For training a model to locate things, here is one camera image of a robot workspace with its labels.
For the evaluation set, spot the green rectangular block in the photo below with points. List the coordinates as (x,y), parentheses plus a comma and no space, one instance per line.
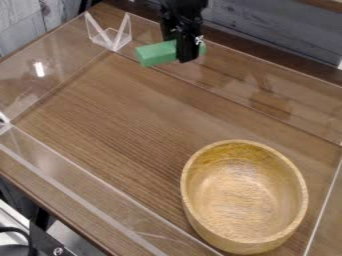
(155,54)

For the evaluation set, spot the black metal bracket with bolt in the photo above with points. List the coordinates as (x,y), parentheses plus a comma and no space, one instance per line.
(45,243)

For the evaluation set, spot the clear acrylic corner bracket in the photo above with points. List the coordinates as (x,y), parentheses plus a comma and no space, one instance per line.
(109,38)

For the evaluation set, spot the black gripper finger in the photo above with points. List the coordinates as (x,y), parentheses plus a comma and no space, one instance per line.
(188,39)
(168,27)

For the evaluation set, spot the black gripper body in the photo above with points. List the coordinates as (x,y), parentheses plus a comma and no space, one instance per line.
(184,8)

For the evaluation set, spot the brown wooden bowl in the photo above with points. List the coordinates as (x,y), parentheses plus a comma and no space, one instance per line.
(244,196)

